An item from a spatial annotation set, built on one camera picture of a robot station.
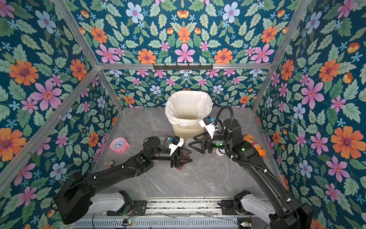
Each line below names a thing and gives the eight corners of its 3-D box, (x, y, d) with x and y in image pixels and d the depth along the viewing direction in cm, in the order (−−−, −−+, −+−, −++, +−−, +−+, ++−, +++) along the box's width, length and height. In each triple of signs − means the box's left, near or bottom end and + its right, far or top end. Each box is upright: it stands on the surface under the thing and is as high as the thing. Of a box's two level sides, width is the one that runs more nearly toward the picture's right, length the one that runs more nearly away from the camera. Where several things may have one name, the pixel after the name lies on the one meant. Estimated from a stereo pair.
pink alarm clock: (109, 148, 99) (106, 146, 96) (120, 137, 105) (118, 135, 102) (121, 155, 96) (119, 152, 93) (131, 143, 101) (130, 140, 99)
